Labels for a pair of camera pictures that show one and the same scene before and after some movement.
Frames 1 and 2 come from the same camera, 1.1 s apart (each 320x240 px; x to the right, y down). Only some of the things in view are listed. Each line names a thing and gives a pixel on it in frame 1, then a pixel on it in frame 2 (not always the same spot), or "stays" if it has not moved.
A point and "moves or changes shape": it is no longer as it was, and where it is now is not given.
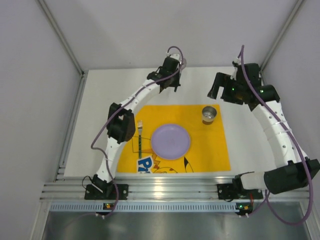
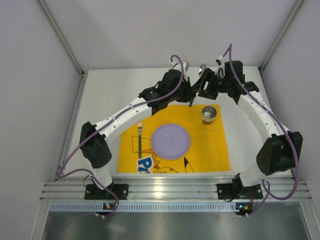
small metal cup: x=208 y=113 stays
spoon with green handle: x=183 y=64 moves or changes shape
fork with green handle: x=140 y=129 stays
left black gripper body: x=171 y=81 → x=187 y=92
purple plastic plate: x=170 y=141 stays
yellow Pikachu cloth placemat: x=208 y=150 stays
